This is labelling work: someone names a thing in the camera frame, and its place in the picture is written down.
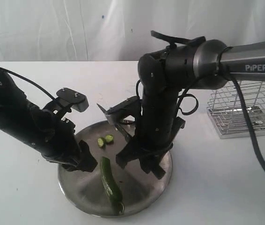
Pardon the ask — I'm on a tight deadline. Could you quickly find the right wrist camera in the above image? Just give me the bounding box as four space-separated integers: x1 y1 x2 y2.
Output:
104 96 141 125

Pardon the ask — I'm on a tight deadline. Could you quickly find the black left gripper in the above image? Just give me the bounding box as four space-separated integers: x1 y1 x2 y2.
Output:
0 103 98 173

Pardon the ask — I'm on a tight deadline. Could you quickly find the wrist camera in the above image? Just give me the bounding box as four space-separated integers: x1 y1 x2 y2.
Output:
104 96 141 125
56 88 89 113

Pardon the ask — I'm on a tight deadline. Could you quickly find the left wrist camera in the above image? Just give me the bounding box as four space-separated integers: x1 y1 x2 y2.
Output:
56 88 89 113

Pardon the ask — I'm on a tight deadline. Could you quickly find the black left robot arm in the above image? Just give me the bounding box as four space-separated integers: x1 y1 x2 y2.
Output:
0 68 97 172

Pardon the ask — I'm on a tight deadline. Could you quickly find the knife with grey handle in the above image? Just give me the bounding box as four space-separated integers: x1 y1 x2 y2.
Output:
97 102 132 142

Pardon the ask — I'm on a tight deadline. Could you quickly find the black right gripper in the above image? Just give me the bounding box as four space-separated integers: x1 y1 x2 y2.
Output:
116 89 179 180

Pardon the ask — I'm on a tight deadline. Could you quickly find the cucumber slice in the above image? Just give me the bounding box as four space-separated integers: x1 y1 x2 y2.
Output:
97 137 106 149

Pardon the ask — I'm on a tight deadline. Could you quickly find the green cucumber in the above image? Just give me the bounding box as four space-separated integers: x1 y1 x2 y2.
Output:
100 157 125 216

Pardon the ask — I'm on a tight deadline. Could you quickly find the round steel plate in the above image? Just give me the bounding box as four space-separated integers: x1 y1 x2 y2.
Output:
58 120 172 218

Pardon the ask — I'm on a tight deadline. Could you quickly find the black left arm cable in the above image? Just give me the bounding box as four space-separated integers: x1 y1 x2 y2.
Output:
0 63 63 106

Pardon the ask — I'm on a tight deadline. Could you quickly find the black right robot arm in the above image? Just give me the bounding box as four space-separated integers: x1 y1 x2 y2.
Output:
116 31 265 179

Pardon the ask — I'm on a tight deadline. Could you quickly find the wire metal utensil holder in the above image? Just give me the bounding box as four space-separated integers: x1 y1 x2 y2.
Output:
207 81 265 139

